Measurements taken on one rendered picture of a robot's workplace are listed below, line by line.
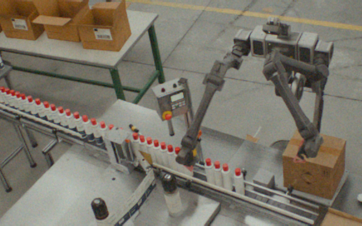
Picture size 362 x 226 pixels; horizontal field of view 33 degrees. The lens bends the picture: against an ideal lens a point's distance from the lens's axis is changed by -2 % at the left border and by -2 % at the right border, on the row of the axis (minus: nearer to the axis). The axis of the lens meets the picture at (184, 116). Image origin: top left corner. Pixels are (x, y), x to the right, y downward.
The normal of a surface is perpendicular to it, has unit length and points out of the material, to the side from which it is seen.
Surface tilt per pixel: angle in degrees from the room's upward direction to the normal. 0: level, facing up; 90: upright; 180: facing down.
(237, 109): 0
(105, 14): 88
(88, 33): 91
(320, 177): 90
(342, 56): 0
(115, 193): 0
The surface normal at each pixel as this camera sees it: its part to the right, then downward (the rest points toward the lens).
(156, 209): -0.14, -0.75
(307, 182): -0.47, 0.62
